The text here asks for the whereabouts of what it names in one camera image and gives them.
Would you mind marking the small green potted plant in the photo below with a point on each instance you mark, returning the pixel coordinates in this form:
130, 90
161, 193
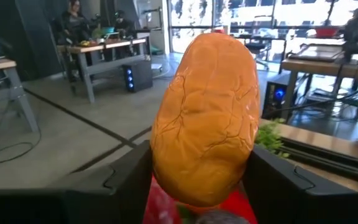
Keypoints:
269, 137

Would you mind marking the monitor on desk arm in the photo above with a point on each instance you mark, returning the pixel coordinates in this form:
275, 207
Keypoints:
151, 14

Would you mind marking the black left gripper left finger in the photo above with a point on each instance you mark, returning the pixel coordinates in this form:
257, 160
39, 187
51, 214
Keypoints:
57, 205

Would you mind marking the black partition panel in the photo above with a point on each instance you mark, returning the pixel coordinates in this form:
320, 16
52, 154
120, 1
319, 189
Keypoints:
36, 37

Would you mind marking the black aluminium table frame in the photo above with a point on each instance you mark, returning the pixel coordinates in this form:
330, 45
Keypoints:
322, 155

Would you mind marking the dark purple plum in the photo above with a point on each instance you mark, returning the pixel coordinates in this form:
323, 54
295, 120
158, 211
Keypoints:
219, 218

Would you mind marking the red collapsible colander bowl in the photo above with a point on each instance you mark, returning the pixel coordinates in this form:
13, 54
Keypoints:
157, 208

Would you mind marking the distant red bowl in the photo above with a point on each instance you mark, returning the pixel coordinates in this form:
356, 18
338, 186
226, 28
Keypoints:
326, 32

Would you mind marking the computer tower round blue light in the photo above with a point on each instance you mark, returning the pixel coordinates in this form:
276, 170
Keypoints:
275, 96

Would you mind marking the red cup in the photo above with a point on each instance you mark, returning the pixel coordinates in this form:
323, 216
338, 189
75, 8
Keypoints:
219, 31

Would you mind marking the teal bowl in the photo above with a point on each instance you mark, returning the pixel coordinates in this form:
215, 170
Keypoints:
107, 30

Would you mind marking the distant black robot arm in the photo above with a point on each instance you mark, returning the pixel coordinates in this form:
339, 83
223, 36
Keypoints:
354, 34

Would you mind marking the wooden workbench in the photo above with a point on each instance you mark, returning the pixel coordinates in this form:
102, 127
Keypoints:
322, 67

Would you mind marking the person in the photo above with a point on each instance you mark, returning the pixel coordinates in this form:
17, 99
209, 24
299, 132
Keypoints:
124, 25
73, 21

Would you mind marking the computer tower three blue lights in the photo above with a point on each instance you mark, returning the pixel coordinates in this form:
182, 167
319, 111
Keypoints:
137, 76

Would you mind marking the black office chair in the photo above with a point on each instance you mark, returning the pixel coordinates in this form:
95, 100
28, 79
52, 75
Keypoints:
256, 48

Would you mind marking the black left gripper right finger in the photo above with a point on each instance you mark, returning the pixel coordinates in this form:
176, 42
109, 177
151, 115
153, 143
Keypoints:
306, 205

